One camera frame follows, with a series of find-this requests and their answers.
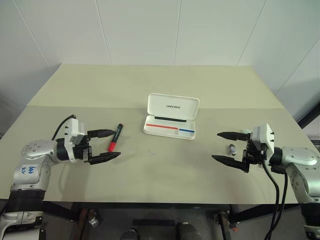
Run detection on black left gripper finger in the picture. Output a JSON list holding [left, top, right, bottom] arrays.
[[86, 128, 117, 146], [88, 151, 122, 166]]

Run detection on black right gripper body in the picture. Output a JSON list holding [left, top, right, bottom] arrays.
[[241, 139, 268, 166]]

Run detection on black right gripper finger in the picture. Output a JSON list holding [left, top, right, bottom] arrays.
[[216, 130, 251, 142], [211, 154, 250, 174]]

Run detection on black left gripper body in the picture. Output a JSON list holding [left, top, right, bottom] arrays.
[[73, 134, 94, 164]]

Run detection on red stick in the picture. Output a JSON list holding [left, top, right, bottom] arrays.
[[145, 123, 179, 131]]

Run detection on black stick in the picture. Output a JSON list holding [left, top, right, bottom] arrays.
[[153, 115, 188, 123]]

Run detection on white open pencil case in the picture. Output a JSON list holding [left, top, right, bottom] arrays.
[[142, 92, 201, 141]]

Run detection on red and black marker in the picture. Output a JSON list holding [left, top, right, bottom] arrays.
[[107, 122, 125, 152]]

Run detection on dark rounded shape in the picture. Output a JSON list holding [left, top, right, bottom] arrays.
[[175, 221, 199, 240], [120, 228, 138, 240]]

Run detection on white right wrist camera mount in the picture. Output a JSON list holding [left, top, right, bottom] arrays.
[[250, 122, 276, 167]]

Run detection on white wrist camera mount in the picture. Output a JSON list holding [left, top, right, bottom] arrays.
[[250, 122, 276, 167], [63, 118, 88, 164]]

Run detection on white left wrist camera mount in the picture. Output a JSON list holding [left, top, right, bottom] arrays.
[[63, 118, 88, 164]]

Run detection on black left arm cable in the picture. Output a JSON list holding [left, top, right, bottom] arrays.
[[53, 114, 77, 141]]

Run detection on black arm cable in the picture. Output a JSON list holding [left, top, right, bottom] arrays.
[[259, 159, 290, 240], [53, 114, 77, 141]]

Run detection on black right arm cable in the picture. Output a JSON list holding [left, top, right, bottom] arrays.
[[259, 159, 290, 240]]

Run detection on rusty metal bracket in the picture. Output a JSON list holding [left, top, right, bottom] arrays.
[[74, 207, 101, 240], [213, 209, 238, 240]]

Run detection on black table frame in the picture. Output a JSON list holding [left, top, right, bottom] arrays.
[[41, 200, 305, 224]]

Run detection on black metal stand frame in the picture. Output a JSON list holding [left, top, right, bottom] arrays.
[[298, 99, 320, 130]]

